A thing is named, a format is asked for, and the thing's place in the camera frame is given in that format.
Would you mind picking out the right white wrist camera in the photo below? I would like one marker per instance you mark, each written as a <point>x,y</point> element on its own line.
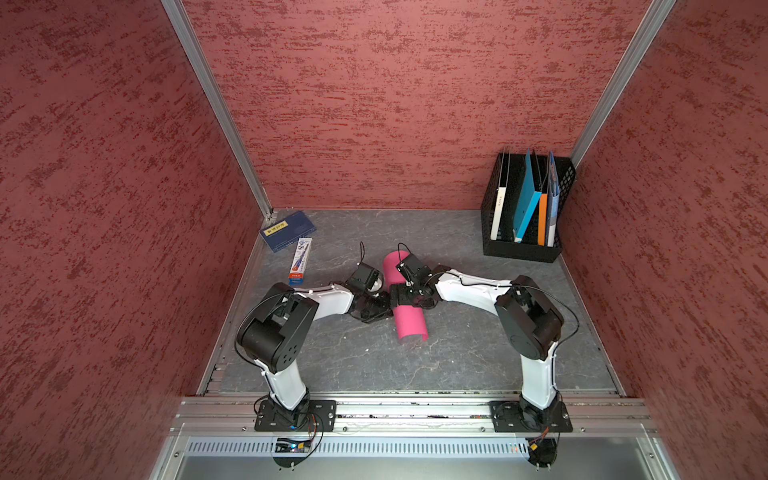
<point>413,270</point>

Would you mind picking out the dark blue box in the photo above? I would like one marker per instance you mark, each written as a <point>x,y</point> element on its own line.
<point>287,231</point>

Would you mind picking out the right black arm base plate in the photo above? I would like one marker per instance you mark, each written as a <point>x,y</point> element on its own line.
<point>523,417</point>

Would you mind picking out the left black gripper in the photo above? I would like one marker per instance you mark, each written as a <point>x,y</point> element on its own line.
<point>385,310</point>

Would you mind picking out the pink rectangular paper sheet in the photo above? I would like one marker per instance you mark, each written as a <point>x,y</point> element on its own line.
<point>409,320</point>

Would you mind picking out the aluminium rail frame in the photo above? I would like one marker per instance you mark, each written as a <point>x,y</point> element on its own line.
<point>405,423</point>

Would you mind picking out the controller board with wires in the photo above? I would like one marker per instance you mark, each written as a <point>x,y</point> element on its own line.
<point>543,449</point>
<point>289,453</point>

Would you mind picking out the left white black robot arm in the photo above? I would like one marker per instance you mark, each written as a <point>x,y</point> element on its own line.
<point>274,331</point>

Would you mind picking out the right controller board with wires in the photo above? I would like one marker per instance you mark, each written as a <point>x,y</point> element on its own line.
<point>543,449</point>

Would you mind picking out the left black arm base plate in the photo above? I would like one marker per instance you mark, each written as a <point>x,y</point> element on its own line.
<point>271,417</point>

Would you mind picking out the right aluminium corner post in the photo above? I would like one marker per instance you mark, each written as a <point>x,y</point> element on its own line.
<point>647,30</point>

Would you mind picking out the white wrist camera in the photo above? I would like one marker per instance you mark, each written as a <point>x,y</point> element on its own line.
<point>413,270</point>
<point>366,279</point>

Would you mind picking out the blue magazine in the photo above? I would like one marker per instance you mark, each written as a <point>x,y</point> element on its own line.
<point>553,200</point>

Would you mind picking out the left aluminium corner post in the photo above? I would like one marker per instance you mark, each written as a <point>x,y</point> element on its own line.
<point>184,31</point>

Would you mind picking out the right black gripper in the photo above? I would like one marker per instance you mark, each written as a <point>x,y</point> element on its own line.
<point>401,300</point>

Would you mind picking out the white book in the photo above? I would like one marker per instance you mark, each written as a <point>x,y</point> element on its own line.
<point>499,199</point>

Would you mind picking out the teal folder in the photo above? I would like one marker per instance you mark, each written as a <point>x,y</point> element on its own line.
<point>529,195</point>

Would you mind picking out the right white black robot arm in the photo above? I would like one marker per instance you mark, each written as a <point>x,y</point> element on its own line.
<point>531,322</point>

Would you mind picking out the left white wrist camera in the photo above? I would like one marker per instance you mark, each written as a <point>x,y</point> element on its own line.
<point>366,279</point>

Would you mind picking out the aluminium corner post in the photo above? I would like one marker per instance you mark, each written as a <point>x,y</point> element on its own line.
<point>184,31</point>
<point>647,30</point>

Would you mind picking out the orange book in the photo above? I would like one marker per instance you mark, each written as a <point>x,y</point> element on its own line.
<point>542,220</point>

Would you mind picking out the left controller board with wires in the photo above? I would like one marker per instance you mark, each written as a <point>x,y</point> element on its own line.
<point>289,453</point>

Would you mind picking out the black mesh file organizer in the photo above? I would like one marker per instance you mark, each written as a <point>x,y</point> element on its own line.
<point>528,249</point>

